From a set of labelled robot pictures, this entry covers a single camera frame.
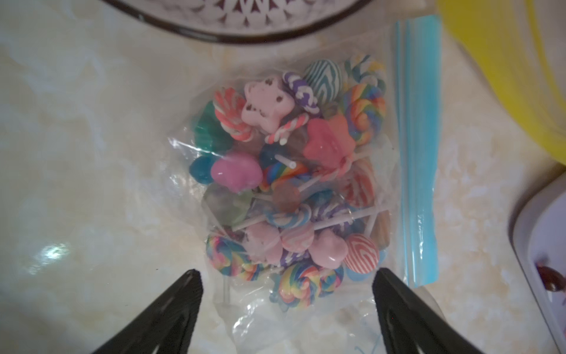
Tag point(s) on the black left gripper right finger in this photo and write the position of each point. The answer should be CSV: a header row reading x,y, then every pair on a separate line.
x,y
408,324

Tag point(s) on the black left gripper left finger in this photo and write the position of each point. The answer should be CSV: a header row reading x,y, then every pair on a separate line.
x,y
166,325

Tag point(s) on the purple plastic tray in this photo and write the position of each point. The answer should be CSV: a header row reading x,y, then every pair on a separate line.
x,y
538,239

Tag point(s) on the blue-zip candy bag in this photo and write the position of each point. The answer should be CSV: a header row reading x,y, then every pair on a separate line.
x,y
307,179

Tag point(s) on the yellow-zip candy bag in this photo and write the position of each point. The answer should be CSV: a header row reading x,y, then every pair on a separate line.
x,y
520,48

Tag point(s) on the white round strainer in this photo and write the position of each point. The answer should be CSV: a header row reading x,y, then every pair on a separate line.
x,y
240,21

